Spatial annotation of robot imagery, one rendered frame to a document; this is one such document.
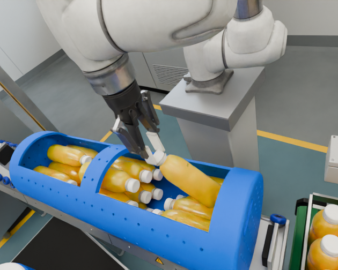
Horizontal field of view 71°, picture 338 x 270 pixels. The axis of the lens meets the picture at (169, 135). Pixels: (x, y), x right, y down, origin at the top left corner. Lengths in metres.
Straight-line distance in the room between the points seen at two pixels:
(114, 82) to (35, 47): 5.36
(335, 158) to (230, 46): 0.51
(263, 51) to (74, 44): 0.70
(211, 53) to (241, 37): 0.13
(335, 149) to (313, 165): 1.33
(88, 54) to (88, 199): 0.45
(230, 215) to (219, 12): 0.38
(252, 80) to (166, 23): 0.82
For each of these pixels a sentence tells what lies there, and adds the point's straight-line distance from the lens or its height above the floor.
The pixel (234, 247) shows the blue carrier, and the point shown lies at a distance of 0.54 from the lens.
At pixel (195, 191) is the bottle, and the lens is 0.64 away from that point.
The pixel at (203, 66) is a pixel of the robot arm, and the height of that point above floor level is 1.20.
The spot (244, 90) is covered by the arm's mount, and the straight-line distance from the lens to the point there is 1.05.
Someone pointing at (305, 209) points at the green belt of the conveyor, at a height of 0.90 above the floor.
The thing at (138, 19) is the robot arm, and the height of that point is 1.62.
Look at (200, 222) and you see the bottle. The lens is 0.64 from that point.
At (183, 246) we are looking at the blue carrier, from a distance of 0.59.
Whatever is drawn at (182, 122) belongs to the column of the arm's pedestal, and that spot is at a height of 0.90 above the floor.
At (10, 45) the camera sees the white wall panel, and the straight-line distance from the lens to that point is 5.63.
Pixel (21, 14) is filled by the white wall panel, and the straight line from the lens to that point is 5.74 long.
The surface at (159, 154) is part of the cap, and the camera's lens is 0.62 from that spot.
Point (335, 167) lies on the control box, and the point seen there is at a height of 1.08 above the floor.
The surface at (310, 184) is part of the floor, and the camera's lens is 2.03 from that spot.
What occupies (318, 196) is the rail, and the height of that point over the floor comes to 0.97.
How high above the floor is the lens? 1.71
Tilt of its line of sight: 43 degrees down
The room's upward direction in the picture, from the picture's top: 24 degrees counter-clockwise
